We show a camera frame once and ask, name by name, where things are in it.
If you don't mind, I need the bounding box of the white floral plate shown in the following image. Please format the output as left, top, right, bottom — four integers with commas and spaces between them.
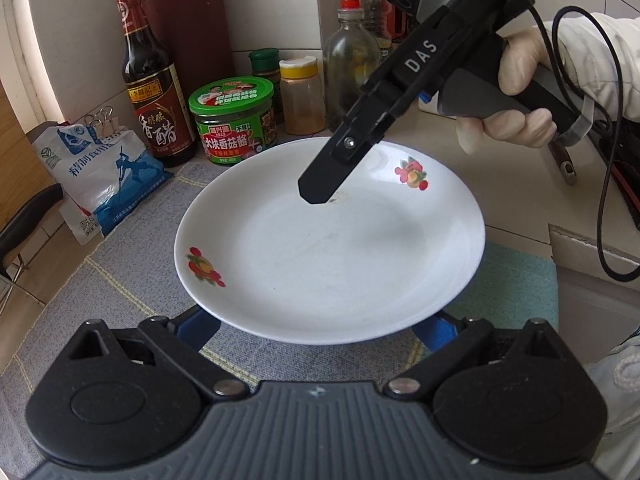
174, 138, 486, 346

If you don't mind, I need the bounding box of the grey teal kitchen mat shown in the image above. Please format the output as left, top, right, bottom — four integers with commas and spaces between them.
1, 162, 559, 477

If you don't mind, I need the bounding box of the gloved right hand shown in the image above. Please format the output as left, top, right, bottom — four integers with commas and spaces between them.
454, 25, 561, 156

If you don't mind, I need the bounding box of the clear bottle red cap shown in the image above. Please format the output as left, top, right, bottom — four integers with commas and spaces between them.
323, 0, 381, 131

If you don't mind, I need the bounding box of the yellow lid spice jar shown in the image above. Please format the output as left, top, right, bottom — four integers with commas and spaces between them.
279, 55, 326, 136

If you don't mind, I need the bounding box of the green cap small jar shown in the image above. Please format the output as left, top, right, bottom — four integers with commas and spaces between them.
248, 48, 284, 125

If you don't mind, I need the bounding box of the green lid sauce jar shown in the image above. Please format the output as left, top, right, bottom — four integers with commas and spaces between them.
189, 76, 278, 166

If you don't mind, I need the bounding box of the white jacket sleeve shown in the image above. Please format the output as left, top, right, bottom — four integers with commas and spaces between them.
559, 13, 640, 122

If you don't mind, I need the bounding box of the white blue salt bag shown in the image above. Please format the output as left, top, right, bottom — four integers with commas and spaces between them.
34, 124, 171, 235

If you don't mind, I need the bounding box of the red knife block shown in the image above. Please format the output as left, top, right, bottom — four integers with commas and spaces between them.
142, 0, 235, 96

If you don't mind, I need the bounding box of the dark vinegar bottle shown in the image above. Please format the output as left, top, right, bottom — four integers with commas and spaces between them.
116, 0, 198, 168

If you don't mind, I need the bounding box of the bamboo cutting board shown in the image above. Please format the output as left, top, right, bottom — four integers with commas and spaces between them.
0, 88, 53, 228

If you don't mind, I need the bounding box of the steel wire rack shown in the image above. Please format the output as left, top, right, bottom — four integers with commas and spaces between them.
1, 254, 47, 312

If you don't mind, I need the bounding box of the kitchen knife black handle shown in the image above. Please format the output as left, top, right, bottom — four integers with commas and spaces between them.
0, 183, 64, 262

